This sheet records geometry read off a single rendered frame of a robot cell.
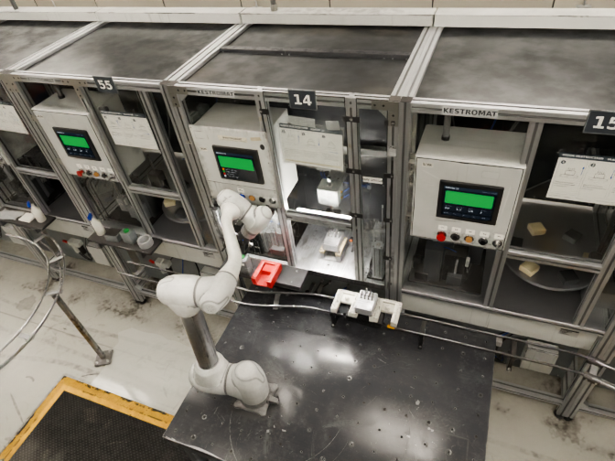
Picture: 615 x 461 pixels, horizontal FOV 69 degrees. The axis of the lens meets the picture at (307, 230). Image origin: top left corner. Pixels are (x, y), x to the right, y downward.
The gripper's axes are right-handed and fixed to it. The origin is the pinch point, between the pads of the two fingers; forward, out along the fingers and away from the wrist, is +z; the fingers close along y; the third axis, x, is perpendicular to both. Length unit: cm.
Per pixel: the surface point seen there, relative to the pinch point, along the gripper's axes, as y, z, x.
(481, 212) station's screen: -68, -116, 7
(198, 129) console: 50, -49, -12
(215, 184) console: 28.1, -23.8, -13.9
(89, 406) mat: 13, 159, 54
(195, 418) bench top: -29, 37, 75
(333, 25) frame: 24, -102, -90
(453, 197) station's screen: -55, -113, 6
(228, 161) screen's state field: 29, -46, -9
